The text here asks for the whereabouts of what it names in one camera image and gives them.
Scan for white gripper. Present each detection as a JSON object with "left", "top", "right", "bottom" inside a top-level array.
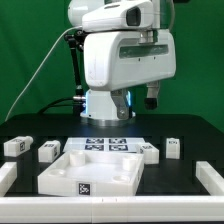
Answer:
[{"left": 84, "top": 30, "right": 176, "bottom": 120}]

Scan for white square table top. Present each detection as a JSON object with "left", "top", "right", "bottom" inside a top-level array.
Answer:
[{"left": 38, "top": 150, "right": 144, "bottom": 197}]

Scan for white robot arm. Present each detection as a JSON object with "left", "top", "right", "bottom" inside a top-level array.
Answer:
[{"left": 68, "top": 0, "right": 176, "bottom": 126}]

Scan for white tag sheet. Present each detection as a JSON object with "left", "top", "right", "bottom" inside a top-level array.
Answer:
[{"left": 63, "top": 137, "right": 144, "bottom": 153}]

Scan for white U-shaped fence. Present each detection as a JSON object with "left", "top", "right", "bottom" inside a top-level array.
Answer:
[{"left": 0, "top": 161, "right": 224, "bottom": 224}]

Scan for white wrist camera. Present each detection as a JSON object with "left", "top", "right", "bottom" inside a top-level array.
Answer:
[{"left": 82, "top": 0, "right": 154, "bottom": 32}]

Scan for black camera stand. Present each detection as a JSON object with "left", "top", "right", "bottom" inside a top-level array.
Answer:
[{"left": 64, "top": 33, "right": 85, "bottom": 116}]

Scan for black base cables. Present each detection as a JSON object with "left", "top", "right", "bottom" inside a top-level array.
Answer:
[{"left": 38, "top": 97, "right": 83, "bottom": 115}]

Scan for grey camera cable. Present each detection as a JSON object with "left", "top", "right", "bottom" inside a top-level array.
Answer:
[{"left": 4, "top": 25, "right": 83, "bottom": 122}]

